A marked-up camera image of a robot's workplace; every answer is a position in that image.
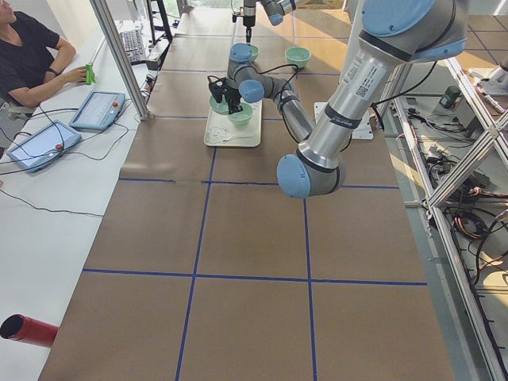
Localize near blue teach pendant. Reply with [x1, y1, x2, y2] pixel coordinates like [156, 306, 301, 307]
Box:
[7, 120, 82, 172]

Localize person in black shirt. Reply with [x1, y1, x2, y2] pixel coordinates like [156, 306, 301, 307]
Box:
[1, 1, 87, 109]

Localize far blue teach pendant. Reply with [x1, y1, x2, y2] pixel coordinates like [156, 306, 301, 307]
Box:
[68, 91, 125, 131]

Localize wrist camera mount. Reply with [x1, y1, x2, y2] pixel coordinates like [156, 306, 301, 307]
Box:
[207, 75, 227, 103]
[232, 11, 243, 23]

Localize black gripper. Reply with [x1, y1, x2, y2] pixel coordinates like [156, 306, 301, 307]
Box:
[225, 88, 243, 115]
[242, 0, 256, 43]

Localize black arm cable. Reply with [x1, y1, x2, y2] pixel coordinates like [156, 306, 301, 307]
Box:
[253, 63, 302, 116]

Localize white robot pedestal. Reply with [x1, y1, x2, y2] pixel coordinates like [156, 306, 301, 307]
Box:
[314, 1, 379, 139]

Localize pale green bear tray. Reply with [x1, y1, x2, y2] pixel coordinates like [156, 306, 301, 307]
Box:
[203, 101, 262, 148]

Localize small green object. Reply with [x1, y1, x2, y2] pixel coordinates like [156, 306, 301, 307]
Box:
[85, 63, 96, 86]

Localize green bowl on tray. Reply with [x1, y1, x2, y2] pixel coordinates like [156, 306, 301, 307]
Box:
[228, 102, 253, 127]

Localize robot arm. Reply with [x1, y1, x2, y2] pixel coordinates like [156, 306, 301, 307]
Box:
[232, 0, 304, 44]
[225, 1, 470, 198]

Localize black computer keyboard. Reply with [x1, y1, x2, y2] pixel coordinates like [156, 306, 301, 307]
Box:
[119, 29, 148, 65]

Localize blue teach pendant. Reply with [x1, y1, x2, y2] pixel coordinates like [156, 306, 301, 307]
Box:
[68, 91, 125, 131]
[7, 120, 82, 172]

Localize red cylinder tube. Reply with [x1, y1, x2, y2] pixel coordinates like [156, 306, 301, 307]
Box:
[1, 314, 59, 348]

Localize green bowl with ice cubes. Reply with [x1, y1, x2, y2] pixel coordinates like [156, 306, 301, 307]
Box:
[285, 46, 312, 69]

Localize white plastic spoon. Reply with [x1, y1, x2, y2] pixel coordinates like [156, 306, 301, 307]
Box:
[220, 135, 255, 143]

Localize aluminium frame post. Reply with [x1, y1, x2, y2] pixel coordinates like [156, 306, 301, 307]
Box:
[90, 0, 149, 121]

